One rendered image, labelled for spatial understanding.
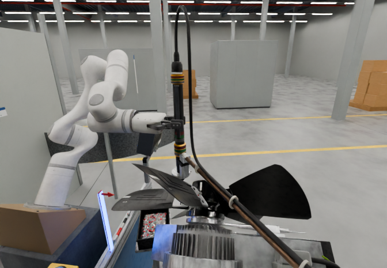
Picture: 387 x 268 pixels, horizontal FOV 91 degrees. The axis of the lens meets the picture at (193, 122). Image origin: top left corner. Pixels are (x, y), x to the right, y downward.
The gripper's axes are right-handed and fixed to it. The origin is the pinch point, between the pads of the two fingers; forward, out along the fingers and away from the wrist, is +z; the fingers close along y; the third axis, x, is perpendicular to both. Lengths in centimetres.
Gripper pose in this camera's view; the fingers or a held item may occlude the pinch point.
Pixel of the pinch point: (178, 122)
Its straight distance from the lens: 66.2
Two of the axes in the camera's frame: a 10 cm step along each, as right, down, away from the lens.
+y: -1.1, 3.2, -9.4
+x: -0.2, -9.5, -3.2
